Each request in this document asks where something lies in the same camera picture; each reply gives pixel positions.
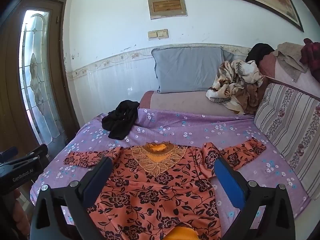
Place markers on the beige floral blanket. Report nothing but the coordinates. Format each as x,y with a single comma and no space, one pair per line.
230,87

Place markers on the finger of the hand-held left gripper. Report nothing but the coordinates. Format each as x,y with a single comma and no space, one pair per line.
35,153
8,152

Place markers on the beige light switch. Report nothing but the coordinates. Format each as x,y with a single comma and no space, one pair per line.
158,34

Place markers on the purple floral bedsheet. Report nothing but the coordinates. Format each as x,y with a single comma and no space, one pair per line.
200,132

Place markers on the dark red cloth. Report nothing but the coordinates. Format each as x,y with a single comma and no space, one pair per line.
311,52

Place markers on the pink sofa backrest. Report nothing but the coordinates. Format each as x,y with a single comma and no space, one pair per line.
307,82

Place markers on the black garment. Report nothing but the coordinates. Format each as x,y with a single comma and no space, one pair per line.
120,122

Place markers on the orange floral shirt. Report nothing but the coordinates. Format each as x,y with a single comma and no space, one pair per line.
150,192

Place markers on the black cloth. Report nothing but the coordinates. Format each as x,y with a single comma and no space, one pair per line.
258,51

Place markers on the wall panel box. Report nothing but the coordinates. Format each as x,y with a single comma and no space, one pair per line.
167,5

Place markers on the pink beige mattress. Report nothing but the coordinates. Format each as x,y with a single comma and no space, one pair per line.
180,102

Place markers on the grey pillow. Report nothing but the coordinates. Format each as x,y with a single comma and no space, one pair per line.
187,70

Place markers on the striped floral cushion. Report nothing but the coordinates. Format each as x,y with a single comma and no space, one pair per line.
290,125

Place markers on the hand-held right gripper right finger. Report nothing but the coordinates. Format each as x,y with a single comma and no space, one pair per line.
228,187

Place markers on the wooden stained glass door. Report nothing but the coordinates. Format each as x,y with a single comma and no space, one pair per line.
10,105

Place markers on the beige towel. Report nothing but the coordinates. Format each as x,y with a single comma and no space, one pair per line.
290,55

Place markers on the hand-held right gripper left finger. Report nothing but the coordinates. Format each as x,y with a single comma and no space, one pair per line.
100,177

